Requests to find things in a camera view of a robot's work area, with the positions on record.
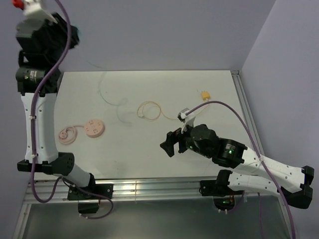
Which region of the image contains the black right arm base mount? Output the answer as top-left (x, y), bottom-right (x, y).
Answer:
top-left (199, 180), bottom-right (244, 214)

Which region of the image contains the yellow plug adapter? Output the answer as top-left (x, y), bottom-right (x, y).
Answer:
top-left (200, 91), bottom-right (211, 101)

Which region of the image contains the pink round power strip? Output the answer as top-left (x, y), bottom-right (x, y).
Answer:
top-left (83, 119), bottom-right (105, 138)

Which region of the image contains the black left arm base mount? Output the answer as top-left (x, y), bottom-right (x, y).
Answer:
top-left (67, 183), bottom-right (114, 220)

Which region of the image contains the teal charging cable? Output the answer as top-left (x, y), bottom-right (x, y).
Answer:
top-left (84, 59), bottom-right (133, 126)

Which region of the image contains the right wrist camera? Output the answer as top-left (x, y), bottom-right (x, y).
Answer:
top-left (177, 108), bottom-right (196, 133)

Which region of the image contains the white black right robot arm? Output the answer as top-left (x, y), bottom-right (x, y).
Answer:
top-left (160, 124), bottom-right (314, 209)

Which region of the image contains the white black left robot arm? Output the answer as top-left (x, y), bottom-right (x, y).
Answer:
top-left (15, 12), bottom-right (97, 199)

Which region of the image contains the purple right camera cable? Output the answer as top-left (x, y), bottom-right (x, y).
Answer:
top-left (184, 100), bottom-right (297, 239)

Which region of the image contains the yellow charging cable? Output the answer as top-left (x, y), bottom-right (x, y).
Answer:
top-left (137, 99), bottom-right (210, 122)

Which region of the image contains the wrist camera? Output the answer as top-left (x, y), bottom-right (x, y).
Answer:
top-left (11, 0), bottom-right (57, 23)
top-left (177, 108), bottom-right (196, 133)

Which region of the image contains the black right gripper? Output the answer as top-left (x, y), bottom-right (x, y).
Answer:
top-left (159, 120), bottom-right (212, 158)

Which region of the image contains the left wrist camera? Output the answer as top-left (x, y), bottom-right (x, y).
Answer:
top-left (11, 0), bottom-right (57, 23)

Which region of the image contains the pink power strip cord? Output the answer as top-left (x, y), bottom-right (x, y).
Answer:
top-left (58, 124), bottom-right (85, 144)

